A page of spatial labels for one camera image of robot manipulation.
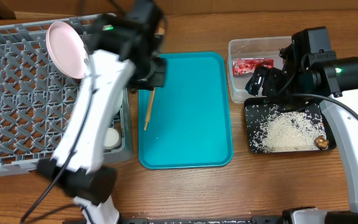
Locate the teal plastic tray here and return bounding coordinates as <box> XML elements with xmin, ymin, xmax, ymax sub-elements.
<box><xmin>138</xmin><ymin>52</ymin><xmax>234</xmax><ymax>169</ymax></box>

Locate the black food waste tray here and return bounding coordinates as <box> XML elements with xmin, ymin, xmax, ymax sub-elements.
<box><xmin>243</xmin><ymin>96</ymin><xmax>337</xmax><ymax>155</ymax></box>

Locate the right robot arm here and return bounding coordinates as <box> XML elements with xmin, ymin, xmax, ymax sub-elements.
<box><xmin>262</xmin><ymin>27</ymin><xmax>358</xmax><ymax>223</ymax></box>

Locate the wooden chopstick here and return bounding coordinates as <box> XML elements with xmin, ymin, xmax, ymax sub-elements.
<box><xmin>144</xmin><ymin>88</ymin><xmax>156</xmax><ymax>131</ymax></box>

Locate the red snack wrapper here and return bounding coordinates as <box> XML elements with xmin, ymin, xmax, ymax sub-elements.
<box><xmin>232</xmin><ymin>58</ymin><xmax>274</xmax><ymax>77</ymax></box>

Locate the pile of rice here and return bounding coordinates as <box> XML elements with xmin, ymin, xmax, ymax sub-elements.
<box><xmin>247</xmin><ymin>104</ymin><xmax>323</xmax><ymax>153</ymax></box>

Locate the grey dish rack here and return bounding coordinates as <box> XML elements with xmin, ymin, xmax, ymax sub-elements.
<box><xmin>0</xmin><ymin>15</ymin><xmax>133</xmax><ymax>177</ymax></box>

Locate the white paper cup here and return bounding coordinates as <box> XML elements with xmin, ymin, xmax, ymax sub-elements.
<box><xmin>103</xmin><ymin>128</ymin><xmax>122</xmax><ymax>150</ymax></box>

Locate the clear plastic bin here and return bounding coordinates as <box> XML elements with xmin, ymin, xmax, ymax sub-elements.
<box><xmin>227</xmin><ymin>36</ymin><xmax>291</xmax><ymax>103</ymax></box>

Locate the grey small bowl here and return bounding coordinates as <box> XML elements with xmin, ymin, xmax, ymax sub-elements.
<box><xmin>113</xmin><ymin>90</ymin><xmax>124</xmax><ymax>115</ymax></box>

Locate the brown food scrap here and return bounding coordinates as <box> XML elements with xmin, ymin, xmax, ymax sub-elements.
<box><xmin>314</xmin><ymin>135</ymin><xmax>329</xmax><ymax>150</ymax></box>

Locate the white round plate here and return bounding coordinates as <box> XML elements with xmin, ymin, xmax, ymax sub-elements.
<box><xmin>46</xmin><ymin>21</ymin><xmax>88</xmax><ymax>79</ymax></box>

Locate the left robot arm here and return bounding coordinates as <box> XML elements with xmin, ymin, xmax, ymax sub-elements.
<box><xmin>37</xmin><ymin>1</ymin><xmax>168</xmax><ymax>223</ymax></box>

